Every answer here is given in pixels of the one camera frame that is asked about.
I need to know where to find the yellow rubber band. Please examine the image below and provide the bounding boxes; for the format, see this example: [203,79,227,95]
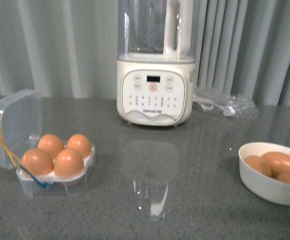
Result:
[0,129,22,170]

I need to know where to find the grey pleated curtain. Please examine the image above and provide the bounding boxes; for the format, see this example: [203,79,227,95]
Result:
[0,0,290,106]

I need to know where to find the teal rubber band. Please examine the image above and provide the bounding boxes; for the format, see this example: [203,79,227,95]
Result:
[19,164,52,189]

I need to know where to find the clear plastic egg box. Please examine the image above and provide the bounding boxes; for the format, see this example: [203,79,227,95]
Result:
[0,89,95,196]

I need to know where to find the white Joyoung blender machine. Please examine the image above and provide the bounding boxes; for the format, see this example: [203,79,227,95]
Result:
[116,0,199,126]

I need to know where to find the white ceramic bowl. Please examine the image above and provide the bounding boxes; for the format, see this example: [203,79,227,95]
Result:
[238,142,290,206]

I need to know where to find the clear bag with white cable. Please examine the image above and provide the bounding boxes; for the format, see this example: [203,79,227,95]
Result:
[193,87,259,119]

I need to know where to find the brown egg back in bowl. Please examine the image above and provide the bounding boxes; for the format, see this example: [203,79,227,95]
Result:
[261,151,290,177]

